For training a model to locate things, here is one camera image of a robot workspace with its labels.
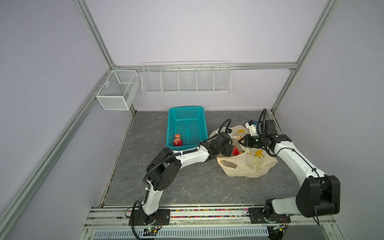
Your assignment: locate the banana print plastic bag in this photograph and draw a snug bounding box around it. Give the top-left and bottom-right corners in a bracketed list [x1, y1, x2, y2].
[217, 125, 278, 178]

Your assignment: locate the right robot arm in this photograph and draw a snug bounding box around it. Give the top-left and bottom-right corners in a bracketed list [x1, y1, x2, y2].
[239, 120, 341, 218]

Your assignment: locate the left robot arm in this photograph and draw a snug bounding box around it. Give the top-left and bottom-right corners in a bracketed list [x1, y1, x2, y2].
[141, 132, 234, 216]

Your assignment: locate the teal plastic basket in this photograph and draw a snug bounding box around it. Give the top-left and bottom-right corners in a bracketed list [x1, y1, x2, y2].
[166, 107, 209, 151]

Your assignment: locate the white vent grille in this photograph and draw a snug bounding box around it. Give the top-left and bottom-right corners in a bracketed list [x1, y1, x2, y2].
[92, 226, 269, 240]

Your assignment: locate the white mesh box basket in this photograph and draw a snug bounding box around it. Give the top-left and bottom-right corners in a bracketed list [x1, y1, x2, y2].
[96, 70, 140, 111]

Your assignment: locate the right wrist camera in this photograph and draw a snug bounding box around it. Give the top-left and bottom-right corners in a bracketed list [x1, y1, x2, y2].
[245, 120, 259, 136]

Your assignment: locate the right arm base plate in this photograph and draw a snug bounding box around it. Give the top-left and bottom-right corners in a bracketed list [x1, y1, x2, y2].
[246, 207, 291, 224]

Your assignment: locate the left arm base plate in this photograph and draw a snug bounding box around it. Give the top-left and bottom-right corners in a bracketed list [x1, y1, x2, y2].
[129, 208, 171, 226]

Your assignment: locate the white wire wall rack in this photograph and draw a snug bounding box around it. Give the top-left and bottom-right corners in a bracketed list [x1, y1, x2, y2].
[141, 61, 232, 95]

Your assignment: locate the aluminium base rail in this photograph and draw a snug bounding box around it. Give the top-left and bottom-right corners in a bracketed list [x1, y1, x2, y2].
[82, 205, 338, 235]

